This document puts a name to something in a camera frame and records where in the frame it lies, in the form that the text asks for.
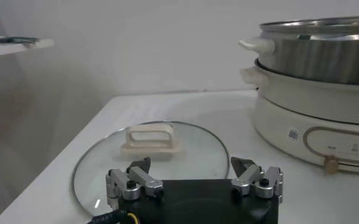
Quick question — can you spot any glass lid with cream handle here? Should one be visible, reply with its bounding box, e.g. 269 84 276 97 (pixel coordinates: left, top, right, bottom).
72 121 230 217

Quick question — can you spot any stainless steel steamer basket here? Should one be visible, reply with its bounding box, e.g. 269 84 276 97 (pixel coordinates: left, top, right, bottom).
238 15 359 86

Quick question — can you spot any cream electric cooking pot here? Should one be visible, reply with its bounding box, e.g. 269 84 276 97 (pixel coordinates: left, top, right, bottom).
240 59 359 176

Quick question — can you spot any green circuit board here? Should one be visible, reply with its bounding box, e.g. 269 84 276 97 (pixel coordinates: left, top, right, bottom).
0 36 41 44

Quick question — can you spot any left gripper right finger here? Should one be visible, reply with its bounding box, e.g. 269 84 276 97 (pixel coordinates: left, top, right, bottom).
230 156 285 204

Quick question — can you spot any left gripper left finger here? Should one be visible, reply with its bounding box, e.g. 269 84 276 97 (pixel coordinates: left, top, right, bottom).
105 156 165 211

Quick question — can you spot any white side table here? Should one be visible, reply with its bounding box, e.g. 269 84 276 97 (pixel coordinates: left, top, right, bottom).
0 38 55 59

